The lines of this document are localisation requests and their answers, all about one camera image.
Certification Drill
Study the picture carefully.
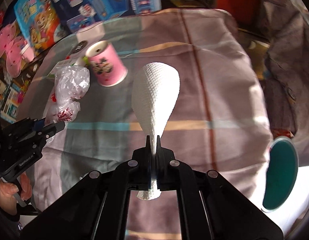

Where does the paw patrol toy box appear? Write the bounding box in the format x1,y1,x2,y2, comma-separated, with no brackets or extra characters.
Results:
14,0,68,55

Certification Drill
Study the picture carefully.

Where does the white textured paper napkin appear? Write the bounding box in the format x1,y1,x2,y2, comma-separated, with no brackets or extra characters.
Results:
132,62,180,200

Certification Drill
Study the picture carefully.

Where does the grey knitted sofa cover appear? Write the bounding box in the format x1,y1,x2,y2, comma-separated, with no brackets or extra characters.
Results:
260,0,309,166

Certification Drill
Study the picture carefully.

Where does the black round coaster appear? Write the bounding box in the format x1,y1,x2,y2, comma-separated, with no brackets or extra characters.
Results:
71,40,88,54

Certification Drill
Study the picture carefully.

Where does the teal trash bin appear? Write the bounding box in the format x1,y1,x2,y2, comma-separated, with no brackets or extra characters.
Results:
262,136,299,212

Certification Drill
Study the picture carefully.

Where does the left hand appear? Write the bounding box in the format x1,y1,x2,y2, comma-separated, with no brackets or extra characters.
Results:
0,172,32,216

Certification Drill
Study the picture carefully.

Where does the pink plaid tablecloth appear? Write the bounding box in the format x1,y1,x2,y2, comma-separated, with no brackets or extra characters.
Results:
18,9,272,210

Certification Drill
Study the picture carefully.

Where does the pink cartoon cup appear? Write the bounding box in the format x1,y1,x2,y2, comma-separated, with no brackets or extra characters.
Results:
86,40,128,87

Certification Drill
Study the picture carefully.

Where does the crumpled clear plastic bag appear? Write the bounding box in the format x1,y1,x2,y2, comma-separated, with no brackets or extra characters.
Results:
45,65,90,124

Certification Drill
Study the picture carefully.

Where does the pink butterfly wings toy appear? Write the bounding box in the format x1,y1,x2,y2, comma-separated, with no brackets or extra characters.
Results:
0,22,27,78

